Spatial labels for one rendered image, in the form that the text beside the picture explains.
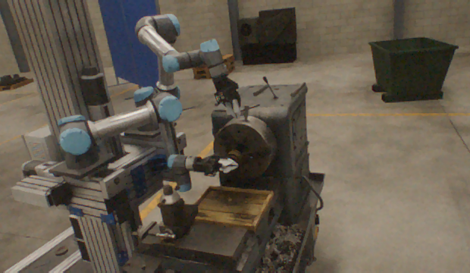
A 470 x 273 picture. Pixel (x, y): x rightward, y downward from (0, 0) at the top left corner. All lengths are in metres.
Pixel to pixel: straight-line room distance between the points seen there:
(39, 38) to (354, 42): 10.31
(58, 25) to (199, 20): 10.85
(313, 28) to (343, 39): 0.97
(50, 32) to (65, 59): 0.14
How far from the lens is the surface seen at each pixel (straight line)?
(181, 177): 1.80
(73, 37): 2.00
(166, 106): 1.63
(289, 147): 1.92
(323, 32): 11.62
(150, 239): 1.50
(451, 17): 11.74
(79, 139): 1.61
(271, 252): 1.95
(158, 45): 1.69
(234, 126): 1.77
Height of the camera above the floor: 1.80
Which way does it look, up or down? 21 degrees down
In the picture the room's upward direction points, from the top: 7 degrees counter-clockwise
